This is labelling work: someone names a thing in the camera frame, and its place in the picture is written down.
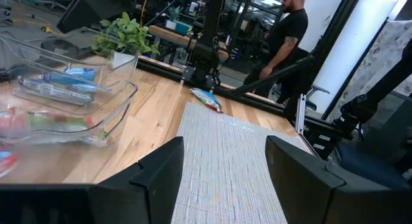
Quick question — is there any wooden background table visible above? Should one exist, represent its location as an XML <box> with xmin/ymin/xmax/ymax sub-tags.
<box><xmin>148</xmin><ymin>24</ymin><xmax>230</xmax><ymax>61</ymax></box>

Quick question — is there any grey woven table mat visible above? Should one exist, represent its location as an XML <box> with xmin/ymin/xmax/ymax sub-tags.
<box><xmin>170</xmin><ymin>102</ymin><xmax>312</xmax><ymax>224</ymax></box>

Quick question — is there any white patterned curtain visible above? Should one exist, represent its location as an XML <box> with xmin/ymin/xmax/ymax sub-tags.
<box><xmin>328</xmin><ymin>19</ymin><xmax>412</xmax><ymax>112</ymax></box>

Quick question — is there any black frame post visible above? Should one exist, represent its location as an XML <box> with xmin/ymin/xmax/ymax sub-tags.
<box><xmin>320</xmin><ymin>0</ymin><xmax>366</xmax><ymax>122</ymax></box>

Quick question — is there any clear plastic bin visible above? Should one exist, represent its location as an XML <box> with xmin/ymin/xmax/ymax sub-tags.
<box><xmin>0</xmin><ymin>78</ymin><xmax>139</xmax><ymax>148</ymax></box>
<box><xmin>0</xmin><ymin>33</ymin><xmax>140</xmax><ymax>107</ymax></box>
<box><xmin>0</xmin><ymin>133</ymin><xmax>123</xmax><ymax>186</ymax></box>

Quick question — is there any black frame brace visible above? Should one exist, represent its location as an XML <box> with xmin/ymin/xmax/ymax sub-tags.
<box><xmin>230</xmin><ymin>54</ymin><xmax>315</xmax><ymax>97</ymax></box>

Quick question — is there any blue chair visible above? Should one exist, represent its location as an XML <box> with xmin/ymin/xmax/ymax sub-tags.
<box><xmin>333</xmin><ymin>142</ymin><xmax>412</xmax><ymax>190</ymax></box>

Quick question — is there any black frame rail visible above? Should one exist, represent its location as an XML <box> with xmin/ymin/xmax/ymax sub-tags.
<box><xmin>136</xmin><ymin>55</ymin><xmax>342</xmax><ymax>147</ymax></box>

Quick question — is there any red and blue granola bar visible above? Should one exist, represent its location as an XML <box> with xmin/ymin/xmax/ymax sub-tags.
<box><xmin>0</xmin><ymin>149</ymin><xmax>19</xmax><ymax>179</ymax></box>

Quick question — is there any green plant in white pot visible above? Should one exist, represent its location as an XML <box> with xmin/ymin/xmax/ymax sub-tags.
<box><xmin>91</xmin><ymin>11</ymin><xmax>161</xmax><ymax>70</ymax></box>

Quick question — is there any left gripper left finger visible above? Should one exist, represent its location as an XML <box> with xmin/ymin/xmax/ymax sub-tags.
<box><xmin>88</xmin><ymin>136</ymin><xmax>184</xmax><ymax>224</ymax></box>

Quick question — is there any aluminium bracket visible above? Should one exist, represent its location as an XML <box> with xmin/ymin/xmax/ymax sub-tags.
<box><xmin>295</xmin><ymin>93</ymin><xmax>307</xmax><ymax>135</ymax></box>

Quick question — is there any multicolour granola bar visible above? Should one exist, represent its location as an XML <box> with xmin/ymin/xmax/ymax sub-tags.
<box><xmin>189</xmin><ymin>87</ymin><xmax>225</xmax><ymax>114</ymax></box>

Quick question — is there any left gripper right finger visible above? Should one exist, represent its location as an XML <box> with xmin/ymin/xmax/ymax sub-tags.
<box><xmin>265</xmin><ymin>136</ymin><xmax>390</xmax><ymax>224</ymax></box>

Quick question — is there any small background potted plant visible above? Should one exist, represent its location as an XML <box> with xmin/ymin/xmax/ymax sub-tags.
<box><xmin>165</xmin><ymin>5</ymin><xmax>185</xmax><ymax>31</ymax></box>

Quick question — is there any person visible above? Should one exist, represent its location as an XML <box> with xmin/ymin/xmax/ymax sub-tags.
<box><xmin>241</xmin><ymin>0</ymin><xmax>310</xmax><ymax>99</ymax></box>
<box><xmin>332</xmin><ymin>39</ymin><xmax>412</xmax><ymax>136</ymax></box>

